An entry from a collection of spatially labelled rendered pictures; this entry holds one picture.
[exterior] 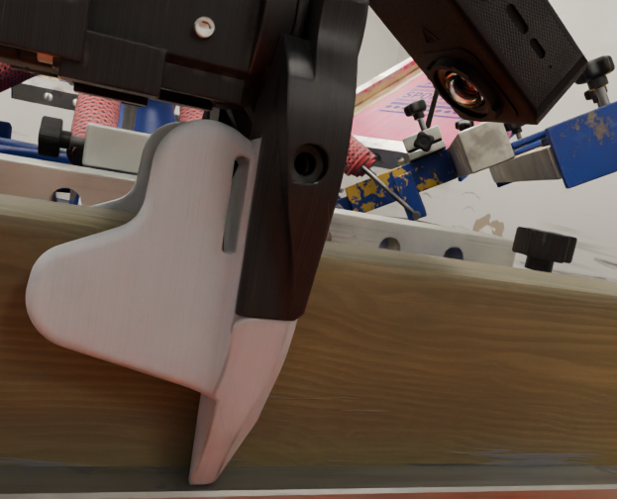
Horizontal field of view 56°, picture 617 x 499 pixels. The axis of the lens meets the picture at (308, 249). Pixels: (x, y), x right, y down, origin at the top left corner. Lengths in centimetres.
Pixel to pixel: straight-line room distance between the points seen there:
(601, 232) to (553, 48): 265
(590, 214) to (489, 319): 270
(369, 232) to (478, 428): 33
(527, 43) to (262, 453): 14
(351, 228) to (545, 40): 34
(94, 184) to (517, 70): 35
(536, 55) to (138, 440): 16
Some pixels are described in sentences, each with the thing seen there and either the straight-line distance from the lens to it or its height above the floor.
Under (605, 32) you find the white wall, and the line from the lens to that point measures 314.
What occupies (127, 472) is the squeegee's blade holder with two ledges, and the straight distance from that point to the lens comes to 17.
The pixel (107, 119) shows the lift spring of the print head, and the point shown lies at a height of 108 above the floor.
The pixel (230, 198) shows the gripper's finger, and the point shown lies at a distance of 15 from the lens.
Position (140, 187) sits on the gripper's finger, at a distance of 19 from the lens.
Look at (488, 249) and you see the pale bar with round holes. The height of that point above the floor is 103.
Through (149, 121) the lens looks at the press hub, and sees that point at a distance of 103.
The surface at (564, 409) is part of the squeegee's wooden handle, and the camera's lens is 23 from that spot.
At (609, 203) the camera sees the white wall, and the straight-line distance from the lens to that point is 283.
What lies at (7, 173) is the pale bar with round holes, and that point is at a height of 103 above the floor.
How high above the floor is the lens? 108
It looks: 8 degrees down
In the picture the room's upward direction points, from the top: 11 degrees clockwise
